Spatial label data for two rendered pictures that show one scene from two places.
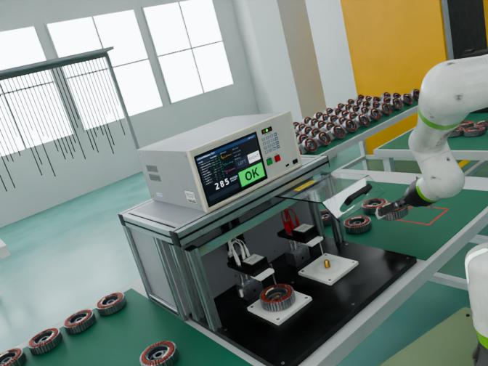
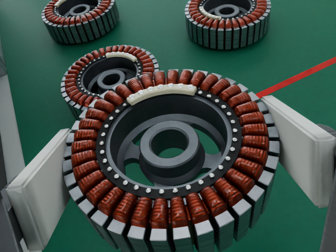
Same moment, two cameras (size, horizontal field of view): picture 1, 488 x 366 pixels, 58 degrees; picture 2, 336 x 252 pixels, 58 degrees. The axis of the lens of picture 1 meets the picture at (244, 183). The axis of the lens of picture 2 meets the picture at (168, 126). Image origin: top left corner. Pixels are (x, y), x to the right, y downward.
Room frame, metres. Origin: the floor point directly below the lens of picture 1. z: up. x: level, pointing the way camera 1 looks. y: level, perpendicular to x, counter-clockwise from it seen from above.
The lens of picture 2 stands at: (1.43, -0.54, 1.00)
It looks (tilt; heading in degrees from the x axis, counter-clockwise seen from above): 49 degrees down; 17
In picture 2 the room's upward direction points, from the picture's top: 11 degrees counter-clockwise
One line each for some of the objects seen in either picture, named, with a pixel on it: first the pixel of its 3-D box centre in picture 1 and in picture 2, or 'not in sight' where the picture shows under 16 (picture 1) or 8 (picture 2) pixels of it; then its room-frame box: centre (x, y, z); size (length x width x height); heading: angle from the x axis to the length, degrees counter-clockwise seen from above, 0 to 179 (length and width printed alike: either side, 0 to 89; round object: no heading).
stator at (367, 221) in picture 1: (357, 224); (112, 84); (1.68, -0.41, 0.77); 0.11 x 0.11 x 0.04
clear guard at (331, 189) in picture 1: (323, 193); not in sight; (1.42, -0.25, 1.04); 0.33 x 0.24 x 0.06; 35
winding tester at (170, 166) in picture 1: (218, 157); not in sight; (1.58, 0.07, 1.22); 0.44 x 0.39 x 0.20; 125
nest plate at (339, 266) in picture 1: (327, 268); not in sight; (1.38, -0.21, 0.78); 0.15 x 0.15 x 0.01; 35
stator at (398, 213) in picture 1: (392, 210); (170, 150); (1.53, -0.51, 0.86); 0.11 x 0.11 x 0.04
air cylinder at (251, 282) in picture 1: (249, 286); not in sight; (1.36, 0.07, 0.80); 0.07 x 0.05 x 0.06; 125
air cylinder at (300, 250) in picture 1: (297, 254); not in sight; (1.50, -0.12, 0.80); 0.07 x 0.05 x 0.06; 125
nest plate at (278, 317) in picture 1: (279, 303); not in sight; (1.24, -0.01, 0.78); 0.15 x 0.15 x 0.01; 35
